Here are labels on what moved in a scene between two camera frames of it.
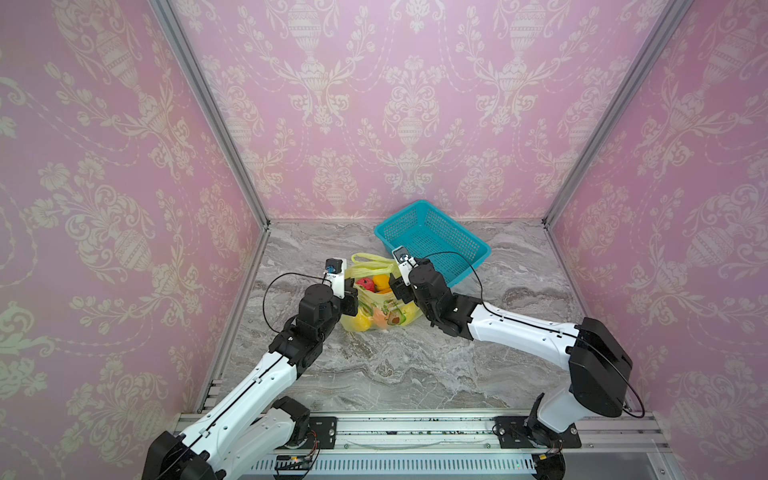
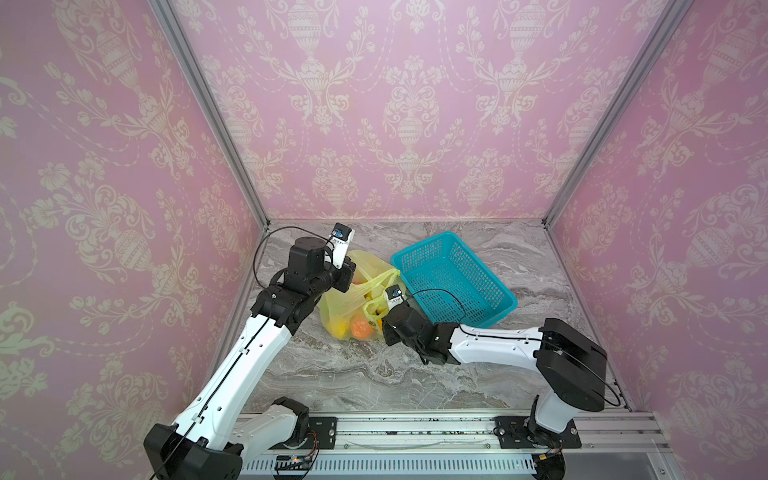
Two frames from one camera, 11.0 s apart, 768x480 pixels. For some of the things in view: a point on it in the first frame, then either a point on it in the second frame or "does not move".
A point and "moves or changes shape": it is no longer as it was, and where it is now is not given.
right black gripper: (402, 291) to (393, 317)
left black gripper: (350, 298) to (345, 275)
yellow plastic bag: (377, 310) moves or changes shape
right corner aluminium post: (673, 14) does not move
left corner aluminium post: (214, 107) does not move
